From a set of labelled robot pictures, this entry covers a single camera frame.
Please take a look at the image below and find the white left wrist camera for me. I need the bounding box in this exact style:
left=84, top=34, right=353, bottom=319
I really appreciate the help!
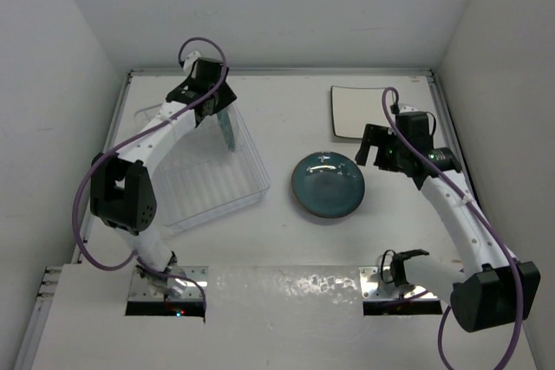
left=180, top=50, right=202, bottom=74

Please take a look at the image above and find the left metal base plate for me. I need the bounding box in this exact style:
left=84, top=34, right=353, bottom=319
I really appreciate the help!
left=127, top=266, right=208, bottom=302

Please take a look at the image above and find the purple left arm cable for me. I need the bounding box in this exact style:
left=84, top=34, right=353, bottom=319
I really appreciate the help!
left=71, top=37, right=230, bottom=302

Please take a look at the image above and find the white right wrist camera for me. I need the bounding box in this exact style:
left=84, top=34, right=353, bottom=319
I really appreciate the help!
left=389, top=103, right=419, bottom=117

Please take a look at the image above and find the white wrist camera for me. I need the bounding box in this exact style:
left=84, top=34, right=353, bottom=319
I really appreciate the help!
left=389, top=103, right=419, bottom=117
left=180, top=50, right=202, bottom=74

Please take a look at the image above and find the white square plate black rim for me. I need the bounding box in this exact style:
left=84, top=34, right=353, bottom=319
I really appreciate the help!
left=331, top=132, right=362, bottom=143

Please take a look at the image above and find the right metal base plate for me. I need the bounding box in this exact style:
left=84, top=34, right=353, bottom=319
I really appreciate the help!
left=359, top=266, right=439, bottom=302

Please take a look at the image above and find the metal base plate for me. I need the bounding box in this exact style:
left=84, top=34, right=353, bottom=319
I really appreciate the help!
left=127, top=266, right=208, bottom=302
left=359, top=266, right=439, bottom=302

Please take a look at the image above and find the dark blue round plate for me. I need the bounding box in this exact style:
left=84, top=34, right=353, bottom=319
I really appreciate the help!
left=291, top=152, right=366, bottom=219

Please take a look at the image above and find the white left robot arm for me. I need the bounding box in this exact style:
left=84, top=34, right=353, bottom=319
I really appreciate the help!
left=90, top=58, right=237, bottom=280

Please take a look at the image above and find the clear plastic dish rack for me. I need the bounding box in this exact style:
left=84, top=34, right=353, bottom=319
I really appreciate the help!
left=152, top=104, right=271, bottom=236

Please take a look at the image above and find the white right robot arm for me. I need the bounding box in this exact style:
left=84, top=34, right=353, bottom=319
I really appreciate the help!
left=356, top=111, right=540, bottom=333

